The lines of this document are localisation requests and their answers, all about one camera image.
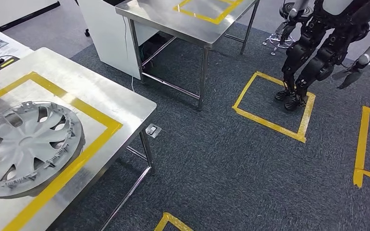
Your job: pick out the grey wheel hubcap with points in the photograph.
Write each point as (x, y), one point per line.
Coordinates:
(25, 140)

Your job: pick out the stainless steel workbench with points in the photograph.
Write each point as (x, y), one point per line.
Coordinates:
(159, 19)
(108, 105)

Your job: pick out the silver floor socket plate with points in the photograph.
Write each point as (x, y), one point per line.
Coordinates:
(153, 130)

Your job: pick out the yellow table tape rectangle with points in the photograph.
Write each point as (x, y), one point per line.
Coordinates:
(228, 13)
(86, 109)

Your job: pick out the white cabinet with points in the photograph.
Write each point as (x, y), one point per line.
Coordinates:
(108, 38)

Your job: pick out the black caster wheel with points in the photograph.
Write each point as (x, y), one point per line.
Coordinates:
(87, 32)

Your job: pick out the black humanoid robot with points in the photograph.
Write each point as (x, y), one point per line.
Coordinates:
(319, 60)

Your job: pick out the chrome stool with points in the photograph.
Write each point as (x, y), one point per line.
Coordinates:
(284, 8)

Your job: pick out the black device with yellow label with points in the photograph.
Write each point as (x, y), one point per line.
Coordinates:
(12, 59)

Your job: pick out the white table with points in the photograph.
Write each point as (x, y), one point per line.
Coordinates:
(15, 39)

